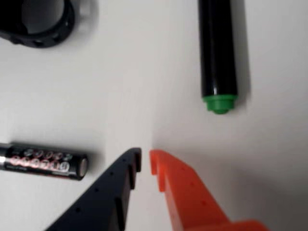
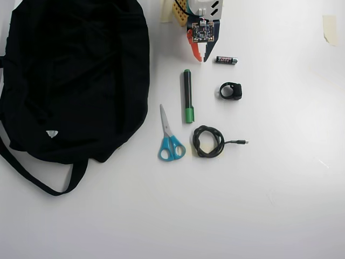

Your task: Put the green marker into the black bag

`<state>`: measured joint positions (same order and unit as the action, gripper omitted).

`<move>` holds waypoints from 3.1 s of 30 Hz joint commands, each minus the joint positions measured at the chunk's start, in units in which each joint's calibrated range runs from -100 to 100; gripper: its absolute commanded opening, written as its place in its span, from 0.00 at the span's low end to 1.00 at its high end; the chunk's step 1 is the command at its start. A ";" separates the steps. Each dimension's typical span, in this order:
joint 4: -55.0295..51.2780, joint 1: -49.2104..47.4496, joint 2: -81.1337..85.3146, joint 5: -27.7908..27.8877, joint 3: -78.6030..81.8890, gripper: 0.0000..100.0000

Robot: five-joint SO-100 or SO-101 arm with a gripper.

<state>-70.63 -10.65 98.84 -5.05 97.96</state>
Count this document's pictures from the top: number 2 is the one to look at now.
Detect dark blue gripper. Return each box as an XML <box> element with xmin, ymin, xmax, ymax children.
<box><xmin>186</xmin><ymin>18</ymin><xmax>223</xmax><ymax>64</ymax></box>

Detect green and black marker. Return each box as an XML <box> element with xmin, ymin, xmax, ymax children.
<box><xmin>180</xmin><ymin>69</ymin><xmax>195</xmax><ymax>124</ymax></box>

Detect black fabric bag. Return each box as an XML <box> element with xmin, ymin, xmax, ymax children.
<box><xmin>0</xmin><ymin>0</ymin><xmax>151</xmax><ymax>197</ymax></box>

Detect black AA battery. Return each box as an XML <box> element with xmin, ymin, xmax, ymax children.
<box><xmin>215</xmin><ymin>56</ymin><xmax>239</xmax><ymax>65</ymax></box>

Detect yellow perforated base block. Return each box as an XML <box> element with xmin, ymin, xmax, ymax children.
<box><xmin>171</xmin><ymin>0</ymin><xmax>189</xmax><ymax>28</ymax></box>

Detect beige masking tape strip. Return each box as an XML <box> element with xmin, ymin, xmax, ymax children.
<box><xmin>161</xmin><ymin>0</ymin><xmax>175</xmax><ymax>24</ymax></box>
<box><xmin>322</xmin><ymin>15</ymin><xmax>339</xmax><ymax>47</ymax></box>

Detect bare camera circuit board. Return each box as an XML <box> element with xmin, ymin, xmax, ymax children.
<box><xmin>187</xmin><ymin>19</ymin><xmax>219</xmax><ymax>44</ymax></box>

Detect black ring strap device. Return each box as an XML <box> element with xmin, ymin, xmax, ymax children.
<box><xmin>217</xmin><ymin>82</ymin><xmax>243</xmax><ymax>101</ymax></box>

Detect blue handled scissors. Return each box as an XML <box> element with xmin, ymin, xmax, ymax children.
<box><xmin>157</xmin><ymin>104</ymin><xmax>187</xmax><ymax>162</ymax></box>

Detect coiled black USB cable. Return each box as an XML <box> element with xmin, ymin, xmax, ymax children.
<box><xmin>192</xmin><ymin>124</ymin><xmax>250</xmax><ymax>159</ymax></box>

